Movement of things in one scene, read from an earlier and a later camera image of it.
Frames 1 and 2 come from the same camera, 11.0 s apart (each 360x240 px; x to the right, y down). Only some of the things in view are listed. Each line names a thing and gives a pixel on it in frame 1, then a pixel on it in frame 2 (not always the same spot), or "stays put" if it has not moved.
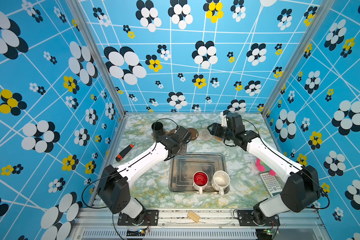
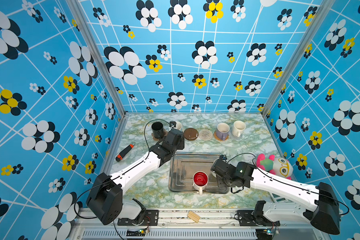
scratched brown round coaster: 194,133 stays put
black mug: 157,129 stays put
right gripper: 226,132 → 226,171
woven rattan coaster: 219,138 stays put
